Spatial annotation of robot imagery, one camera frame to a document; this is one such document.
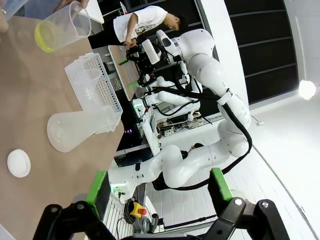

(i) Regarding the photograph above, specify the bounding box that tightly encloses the white round flask cap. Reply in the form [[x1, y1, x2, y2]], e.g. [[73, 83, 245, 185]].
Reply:
[[6, 149, 32, 179]]

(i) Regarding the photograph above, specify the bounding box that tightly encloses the brown background table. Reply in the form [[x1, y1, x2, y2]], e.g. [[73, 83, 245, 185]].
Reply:
[[108, 44, 141, 101]]

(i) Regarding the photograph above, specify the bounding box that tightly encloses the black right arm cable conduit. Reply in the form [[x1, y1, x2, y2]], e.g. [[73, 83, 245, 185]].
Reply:
[[151, 98, 253, 192]]

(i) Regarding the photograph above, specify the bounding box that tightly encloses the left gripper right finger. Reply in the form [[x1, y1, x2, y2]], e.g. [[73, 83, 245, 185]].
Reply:
[[197, 167, 293, 240]]

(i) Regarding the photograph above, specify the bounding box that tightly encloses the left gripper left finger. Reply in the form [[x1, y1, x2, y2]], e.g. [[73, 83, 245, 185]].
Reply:
[[32, 170, 118, 240]]

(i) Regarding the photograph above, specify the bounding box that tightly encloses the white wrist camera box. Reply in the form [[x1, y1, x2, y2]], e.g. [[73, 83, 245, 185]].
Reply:
[[141, 39, 161, 65]]

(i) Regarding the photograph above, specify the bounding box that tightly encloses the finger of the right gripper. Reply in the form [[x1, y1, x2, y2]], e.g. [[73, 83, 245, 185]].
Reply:
[[128, 73, 158, 90], [118, 46, 138, 66]]

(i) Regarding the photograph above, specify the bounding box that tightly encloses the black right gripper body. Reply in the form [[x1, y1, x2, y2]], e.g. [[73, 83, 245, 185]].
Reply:
[[134, 46, 157, 76]]

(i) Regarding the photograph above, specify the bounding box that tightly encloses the yellow emergency stop button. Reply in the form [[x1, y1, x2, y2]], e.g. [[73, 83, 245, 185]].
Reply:
[[130, 201, 148, 218]]

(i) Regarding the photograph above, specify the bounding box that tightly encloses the person's left hand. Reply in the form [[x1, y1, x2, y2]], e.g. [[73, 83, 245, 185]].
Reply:
[[74, 0, 90, 12]]

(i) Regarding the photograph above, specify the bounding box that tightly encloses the person's right hand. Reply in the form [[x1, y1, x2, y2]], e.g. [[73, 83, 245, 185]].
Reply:
[[0, 8, 10, 35]]

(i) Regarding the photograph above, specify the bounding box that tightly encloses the clear plastic graduated cylinder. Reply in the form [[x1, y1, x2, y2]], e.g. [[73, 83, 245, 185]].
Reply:
[[84, 68, 103, 106]]

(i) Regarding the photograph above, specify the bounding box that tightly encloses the round ceiling lamp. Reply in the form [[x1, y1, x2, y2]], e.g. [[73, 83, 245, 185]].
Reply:
[[298, 79, 317, 101]]

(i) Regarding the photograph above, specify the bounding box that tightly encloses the white perforated plastic basket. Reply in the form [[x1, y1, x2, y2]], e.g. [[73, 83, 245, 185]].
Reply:
[[64, 52, 124, 135]]

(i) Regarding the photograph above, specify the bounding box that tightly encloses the person in white T-shirt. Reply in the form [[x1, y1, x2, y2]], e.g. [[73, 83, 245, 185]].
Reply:
[[112, 5, 190, 47]]

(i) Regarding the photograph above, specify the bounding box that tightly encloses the clear plastic beaker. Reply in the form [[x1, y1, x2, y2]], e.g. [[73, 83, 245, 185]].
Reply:
[[0, 0, 30, 22], [34, 0, 93, 54]]

